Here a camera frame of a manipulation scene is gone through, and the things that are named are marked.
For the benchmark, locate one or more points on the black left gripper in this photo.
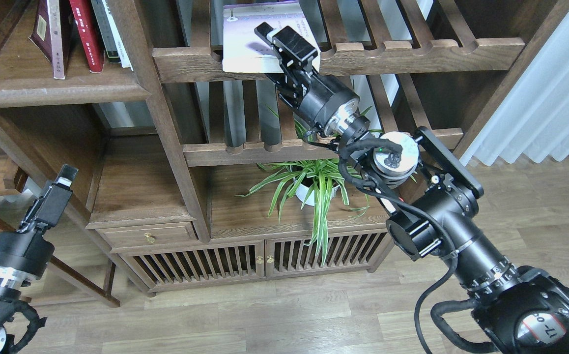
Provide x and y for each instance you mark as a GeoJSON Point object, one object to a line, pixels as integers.
{"type": "Point", "coordinates": [24, 253]}

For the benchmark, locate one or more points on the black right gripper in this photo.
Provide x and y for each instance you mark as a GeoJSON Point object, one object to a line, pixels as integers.
{"type": "Point", "coordinates": [323, 102]}

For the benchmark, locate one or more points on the lavender white paperback book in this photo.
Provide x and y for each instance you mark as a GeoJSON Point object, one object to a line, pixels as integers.
{"type": "Point", "coordinates": [243, 50]}

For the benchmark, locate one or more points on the maroon book with white characters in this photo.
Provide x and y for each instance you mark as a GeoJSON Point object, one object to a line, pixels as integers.
{"type": "Point", "coordinates": [53, 33]}

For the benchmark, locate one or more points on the red paperback book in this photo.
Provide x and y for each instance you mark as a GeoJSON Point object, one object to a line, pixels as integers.
{"type": "Point", "coordinates": [85, 22]}

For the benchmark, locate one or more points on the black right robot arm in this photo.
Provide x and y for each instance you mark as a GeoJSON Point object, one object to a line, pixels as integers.
{"type": "Point", "coordinates": [431, 200]}

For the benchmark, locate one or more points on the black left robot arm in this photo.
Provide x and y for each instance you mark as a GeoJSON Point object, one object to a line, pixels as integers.
{"type": "Point", "coordinates": [10, 304]}

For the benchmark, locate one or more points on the small wooden drawer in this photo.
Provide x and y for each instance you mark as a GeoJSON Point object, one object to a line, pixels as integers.
{"type": "Point", "coordinates": [133, 237]}

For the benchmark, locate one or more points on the dark wooden bookshelf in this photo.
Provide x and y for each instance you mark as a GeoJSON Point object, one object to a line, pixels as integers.
{"type": "Point", "coordinates": [174, 139]}

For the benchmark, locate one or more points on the white upright book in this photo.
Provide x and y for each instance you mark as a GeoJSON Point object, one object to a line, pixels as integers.
{"type": "Point", "coordinates": [122, 53]}

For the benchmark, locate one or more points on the left slatted cabinet door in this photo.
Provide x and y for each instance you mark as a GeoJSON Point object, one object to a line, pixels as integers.
{"type": "Point", "coordinates": [198, 266]}

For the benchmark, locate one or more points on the slatted cabinet door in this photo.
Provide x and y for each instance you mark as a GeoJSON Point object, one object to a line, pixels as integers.
{"type": "Point", "coordinates": [347, 251]}
{"type": "Point", "coordinates": [198, 266]}

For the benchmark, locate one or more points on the green spider plant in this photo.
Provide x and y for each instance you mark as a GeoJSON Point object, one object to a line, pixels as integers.
{"type": "Point", "coordinates": [288, 175]}

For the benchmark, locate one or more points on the white plant pot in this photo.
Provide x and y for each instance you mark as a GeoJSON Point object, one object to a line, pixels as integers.
{"type": "Point", "coordinates": [316, 191]}

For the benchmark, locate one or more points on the dark green upright book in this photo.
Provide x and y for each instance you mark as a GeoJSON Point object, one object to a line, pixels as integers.
{"type": "Point", "coordinates": [105, 31]}

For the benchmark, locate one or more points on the right slatted cabinet door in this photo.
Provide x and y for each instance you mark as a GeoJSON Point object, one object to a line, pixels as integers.
{"type": "Point", "coordinates": [347, 251]}

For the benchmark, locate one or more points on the white sheer curtain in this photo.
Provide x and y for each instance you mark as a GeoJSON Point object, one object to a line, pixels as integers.
{"type": "Point", "coordinates": [534, 119]}

